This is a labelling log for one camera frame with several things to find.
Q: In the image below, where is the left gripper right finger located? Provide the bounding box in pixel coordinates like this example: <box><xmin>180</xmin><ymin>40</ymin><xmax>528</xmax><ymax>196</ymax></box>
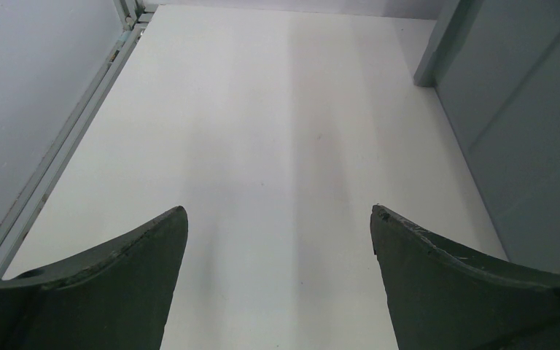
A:
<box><xmin>370</xmin><ymin>205</ymin><xmax>560</xmax><ymax>349</ymax></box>

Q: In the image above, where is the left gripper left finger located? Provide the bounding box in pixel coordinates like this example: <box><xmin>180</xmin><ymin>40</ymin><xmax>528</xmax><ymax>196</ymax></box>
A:
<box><xmin>0</xmin><ymin>206</ymin><xmax>188</xmax><ymax>349</ymax></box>

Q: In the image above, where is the grey plastic bin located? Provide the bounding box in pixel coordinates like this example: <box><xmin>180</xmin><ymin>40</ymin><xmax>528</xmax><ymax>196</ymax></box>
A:
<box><xmin>414</xmin><ymin>0</ymin><xmax>560</xmax><ymax>273</ymax></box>

